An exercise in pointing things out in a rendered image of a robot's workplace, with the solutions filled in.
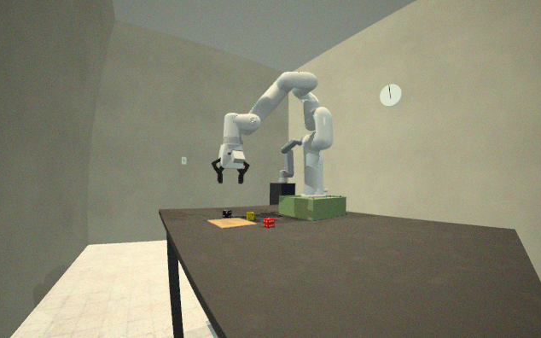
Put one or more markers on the red die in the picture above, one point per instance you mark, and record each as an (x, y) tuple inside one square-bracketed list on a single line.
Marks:
[(268, 222)]

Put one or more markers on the tan flat mat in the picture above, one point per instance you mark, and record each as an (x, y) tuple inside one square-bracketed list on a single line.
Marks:
[(230, 223)]

